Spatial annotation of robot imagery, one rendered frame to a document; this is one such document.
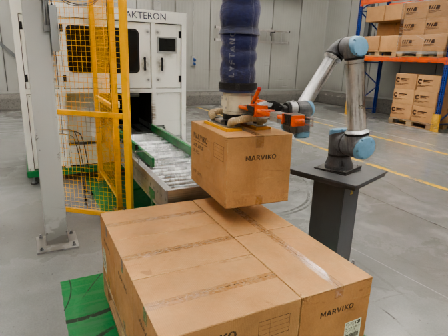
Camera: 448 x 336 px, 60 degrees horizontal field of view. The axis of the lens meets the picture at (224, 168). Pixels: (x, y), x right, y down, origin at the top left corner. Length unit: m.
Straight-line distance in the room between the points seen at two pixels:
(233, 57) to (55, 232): 1.96
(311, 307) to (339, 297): 0.15
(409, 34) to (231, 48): 8.44
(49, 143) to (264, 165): 1.65
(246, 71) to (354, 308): 1.35
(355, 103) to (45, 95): 2.09
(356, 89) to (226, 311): 1.53
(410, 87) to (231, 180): 8.60
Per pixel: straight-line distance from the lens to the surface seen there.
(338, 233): 2.78
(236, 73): 2.25
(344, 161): 2.70
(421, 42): 10.25
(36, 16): 3.04
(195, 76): 12.06
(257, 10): 2.30
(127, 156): 3.26
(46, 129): 3.08
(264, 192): 2.20
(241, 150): 2.06
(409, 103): 10.40
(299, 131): 2.31
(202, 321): 1.52
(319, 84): 2.49
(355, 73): 2.46
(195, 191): 2.67
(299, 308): 1.71
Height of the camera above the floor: 1.48
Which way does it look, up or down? 16 degrees down
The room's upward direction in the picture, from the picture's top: 2 degrees clockwise
